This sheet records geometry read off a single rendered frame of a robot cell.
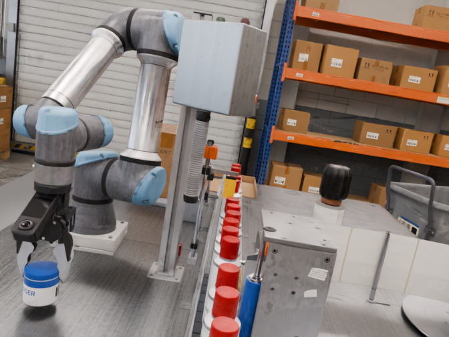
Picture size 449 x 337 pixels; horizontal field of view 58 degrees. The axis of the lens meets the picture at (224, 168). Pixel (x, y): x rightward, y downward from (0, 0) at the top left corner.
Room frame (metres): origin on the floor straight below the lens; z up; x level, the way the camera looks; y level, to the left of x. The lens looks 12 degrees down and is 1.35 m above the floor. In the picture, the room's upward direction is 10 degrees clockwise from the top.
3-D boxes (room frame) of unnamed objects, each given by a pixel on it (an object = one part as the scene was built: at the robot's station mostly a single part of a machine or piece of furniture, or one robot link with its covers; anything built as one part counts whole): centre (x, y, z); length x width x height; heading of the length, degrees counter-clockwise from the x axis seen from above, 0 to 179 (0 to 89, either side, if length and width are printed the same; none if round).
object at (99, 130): (0.90, 0.33, 1.19); 0.11 x 0.11 x 0.08; 74
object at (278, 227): (0.64, -0.13, 1.14); 0.14 x 0.11 x 0.01; 0
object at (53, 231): (0.81, 0.34, 1.04); 0.09 x 0.08 x 0.12; 2
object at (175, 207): (1.02, 0.11, 1.16); 0.04 x 0.04 x 0.67; 0
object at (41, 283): (0.78, 0.34, 0.88); 0.07 x 0.07 x 0.07
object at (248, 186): (2.06, -0.04, 0.85); 0.30 x 0.26 x 0.04; 0
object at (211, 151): (1.00, 0.01, 1.05); 0.10 x 0.04 x 0.33; 90
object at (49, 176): (0.80, 0.34, 1.12); 0.08 x 0.08 x 0.05
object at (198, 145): (0.90, 0.07, 1.18); 0.04 x 0.04 x 0.21
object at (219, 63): (0.96, 0.05, 1.38); 0.17 x 0.10 x 0.19; 55
